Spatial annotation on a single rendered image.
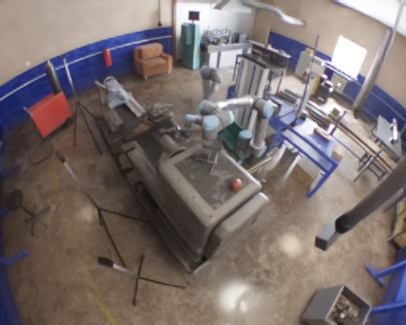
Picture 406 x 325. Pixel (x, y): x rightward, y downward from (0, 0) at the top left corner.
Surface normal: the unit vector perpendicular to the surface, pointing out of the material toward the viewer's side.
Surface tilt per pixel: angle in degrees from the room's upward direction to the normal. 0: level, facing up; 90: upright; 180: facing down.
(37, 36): 90
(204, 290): 0
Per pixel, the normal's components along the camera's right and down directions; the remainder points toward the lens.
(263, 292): 0.07, -0.64
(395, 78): -0.78, 0.44
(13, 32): 0.62, 0.62
